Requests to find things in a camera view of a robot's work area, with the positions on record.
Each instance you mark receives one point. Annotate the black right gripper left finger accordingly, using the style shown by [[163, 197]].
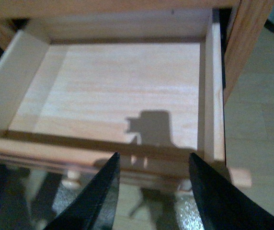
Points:
[[95, 207]]

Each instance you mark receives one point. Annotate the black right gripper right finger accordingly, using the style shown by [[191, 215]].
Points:
[[221, 205]]

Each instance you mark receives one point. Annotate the wooden drawer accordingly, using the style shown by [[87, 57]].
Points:
[[147, 84]]

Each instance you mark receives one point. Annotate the wooden nightstand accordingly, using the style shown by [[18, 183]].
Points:
[[249, 19]]

